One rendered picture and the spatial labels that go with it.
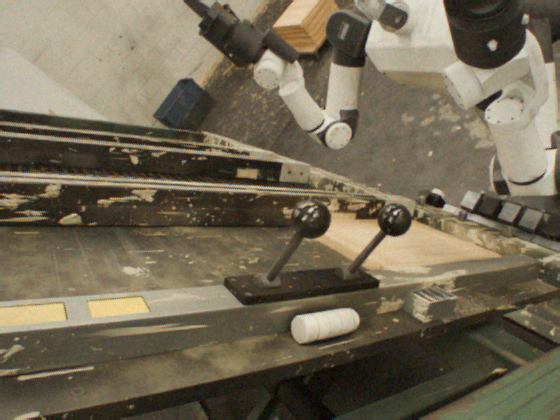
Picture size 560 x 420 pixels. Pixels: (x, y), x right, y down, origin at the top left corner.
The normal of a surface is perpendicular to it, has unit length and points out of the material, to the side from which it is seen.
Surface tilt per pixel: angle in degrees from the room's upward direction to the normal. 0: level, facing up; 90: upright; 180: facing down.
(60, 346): 90
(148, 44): 90
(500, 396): 60
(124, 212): 90
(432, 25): 23
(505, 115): 7
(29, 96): 90
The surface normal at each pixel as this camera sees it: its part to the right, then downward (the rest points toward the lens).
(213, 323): 0.54, 0.29
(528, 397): 0.18, -0.96
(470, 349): -0.82, -0.02
